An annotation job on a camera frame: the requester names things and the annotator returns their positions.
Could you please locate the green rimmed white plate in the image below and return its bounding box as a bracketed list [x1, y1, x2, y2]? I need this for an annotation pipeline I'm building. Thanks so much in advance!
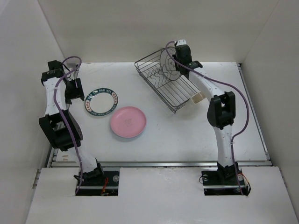
[85, 88, 119, 117]

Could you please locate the pink plastic plate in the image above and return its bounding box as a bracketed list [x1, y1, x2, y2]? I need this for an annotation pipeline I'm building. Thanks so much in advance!
[110, 106, 147, 138]

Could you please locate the blue plastic plate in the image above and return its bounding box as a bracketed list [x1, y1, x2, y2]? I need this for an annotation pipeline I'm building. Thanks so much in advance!
[111, 131, 144, 142]

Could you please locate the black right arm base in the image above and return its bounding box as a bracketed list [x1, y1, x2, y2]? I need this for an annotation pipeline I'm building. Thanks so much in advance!
[199, 168, 251, 196]

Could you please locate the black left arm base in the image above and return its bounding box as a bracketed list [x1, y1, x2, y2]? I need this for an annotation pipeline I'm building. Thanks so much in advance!
[74, 170, 120, 196]

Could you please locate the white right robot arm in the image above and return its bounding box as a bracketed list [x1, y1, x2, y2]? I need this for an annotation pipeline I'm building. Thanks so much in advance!
[173, 40, 235, 184]

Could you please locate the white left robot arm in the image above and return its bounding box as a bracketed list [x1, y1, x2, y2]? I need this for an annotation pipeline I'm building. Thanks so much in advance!
[39, 60, 105, 185]

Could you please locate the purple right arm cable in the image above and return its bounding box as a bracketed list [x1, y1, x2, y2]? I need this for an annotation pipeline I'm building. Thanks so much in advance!
[165, 40, 250, 196]

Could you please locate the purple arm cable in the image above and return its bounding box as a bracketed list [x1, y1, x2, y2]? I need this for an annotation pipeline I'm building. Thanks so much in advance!
[165, 40, 250, 196]
[53, 55, 84, 194]

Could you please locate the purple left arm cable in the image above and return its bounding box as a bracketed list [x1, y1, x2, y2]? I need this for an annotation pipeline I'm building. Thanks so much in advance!
[53, 55, 84, 194]

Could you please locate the black wire dish rack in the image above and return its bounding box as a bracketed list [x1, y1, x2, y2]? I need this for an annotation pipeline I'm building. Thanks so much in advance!
[135, 49, 199, 113]

